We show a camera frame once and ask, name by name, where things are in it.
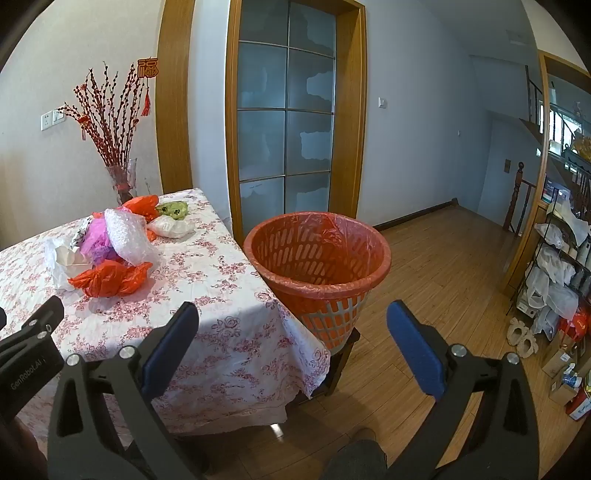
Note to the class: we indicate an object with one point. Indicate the plastic lattice waste basket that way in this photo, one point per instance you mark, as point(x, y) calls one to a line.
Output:
point(332, 325)

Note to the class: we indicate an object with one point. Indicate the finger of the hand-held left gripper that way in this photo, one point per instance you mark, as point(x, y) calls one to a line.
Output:
point(39, 323)

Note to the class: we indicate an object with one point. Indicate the floral tablecloth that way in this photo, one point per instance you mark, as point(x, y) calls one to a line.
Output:
point(221, 286)

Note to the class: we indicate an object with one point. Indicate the orange plastic bag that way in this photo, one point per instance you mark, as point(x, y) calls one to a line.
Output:
point(143, 205)
point(106, 281)

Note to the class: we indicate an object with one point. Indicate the glass vase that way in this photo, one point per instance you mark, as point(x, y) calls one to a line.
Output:
point(121, 182)

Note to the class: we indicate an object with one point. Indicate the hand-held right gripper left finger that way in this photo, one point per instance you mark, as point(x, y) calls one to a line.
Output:
point(168, 341)

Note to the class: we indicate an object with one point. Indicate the red shopping bag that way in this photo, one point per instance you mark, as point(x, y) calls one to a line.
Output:
point(579, 325)

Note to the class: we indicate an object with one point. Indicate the white crumpled paper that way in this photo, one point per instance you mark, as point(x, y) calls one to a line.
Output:
point(60, 263)

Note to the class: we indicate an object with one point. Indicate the red white box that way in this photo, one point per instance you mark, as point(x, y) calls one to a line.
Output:
point(581, 406)

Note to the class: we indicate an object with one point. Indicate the red decorative branches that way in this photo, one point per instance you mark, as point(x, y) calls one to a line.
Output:
point(108, 134)

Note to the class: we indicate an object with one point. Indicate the wooden stair railing post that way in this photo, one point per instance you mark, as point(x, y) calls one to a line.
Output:
point(516, 194)

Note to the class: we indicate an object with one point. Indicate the person's dark trouser leg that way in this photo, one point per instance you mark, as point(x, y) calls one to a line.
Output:
point(355, 457)

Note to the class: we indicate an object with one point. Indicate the staircase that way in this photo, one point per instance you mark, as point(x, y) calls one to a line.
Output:
point(535, 124)

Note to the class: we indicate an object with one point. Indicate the white bubble wrap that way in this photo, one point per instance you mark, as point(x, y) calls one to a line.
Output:
point(127, 235)

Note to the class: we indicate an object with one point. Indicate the black white patterned wrapper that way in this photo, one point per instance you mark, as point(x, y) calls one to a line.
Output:
point(78, 235)

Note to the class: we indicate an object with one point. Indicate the olive green plastic bag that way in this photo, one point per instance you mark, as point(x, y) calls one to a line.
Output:
point(173, 210)

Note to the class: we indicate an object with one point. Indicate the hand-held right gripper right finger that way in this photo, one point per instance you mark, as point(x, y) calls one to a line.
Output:
point(413, 344)

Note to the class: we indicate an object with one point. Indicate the blue white bottle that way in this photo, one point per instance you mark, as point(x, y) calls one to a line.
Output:
point(571, 376)

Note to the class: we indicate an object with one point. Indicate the white wall socket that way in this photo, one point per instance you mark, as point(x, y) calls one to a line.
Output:
point(46, 121)

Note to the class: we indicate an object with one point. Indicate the white plastic bag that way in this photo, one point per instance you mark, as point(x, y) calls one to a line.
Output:
point(171, 226)

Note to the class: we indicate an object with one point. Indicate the red hanging knot ornament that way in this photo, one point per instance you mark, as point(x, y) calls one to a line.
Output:
point(147, 68)

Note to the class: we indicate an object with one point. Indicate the black metal rack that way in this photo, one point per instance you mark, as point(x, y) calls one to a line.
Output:
point(538, 258)

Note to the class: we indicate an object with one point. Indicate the frosted glass door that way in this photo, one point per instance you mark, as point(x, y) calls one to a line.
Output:
point(277, 138)

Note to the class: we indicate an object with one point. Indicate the dark wooden stool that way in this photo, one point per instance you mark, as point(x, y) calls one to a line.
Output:
point(339, 364)

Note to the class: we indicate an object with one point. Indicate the beige fluffy slipper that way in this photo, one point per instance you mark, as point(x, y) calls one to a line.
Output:
point(528, 341)
point(515, 330)

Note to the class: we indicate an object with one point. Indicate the brown cardboard box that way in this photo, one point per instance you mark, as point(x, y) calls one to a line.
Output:
point(556, 355)
point(563, 394)

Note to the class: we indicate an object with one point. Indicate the pink plastic bag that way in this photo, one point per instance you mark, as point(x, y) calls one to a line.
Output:
point(97, 240)

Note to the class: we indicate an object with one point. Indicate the orange bin liner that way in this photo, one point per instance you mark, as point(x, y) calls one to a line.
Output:
point(318, 240)

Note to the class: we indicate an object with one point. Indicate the wooden wall trim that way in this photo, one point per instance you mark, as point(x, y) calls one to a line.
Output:
point(175, 92)

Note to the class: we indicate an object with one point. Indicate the wooden doorway frame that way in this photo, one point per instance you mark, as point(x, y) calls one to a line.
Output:
point(531, 221)

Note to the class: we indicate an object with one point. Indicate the wooden door frame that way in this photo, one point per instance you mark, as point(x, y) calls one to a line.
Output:
point(351, 115)

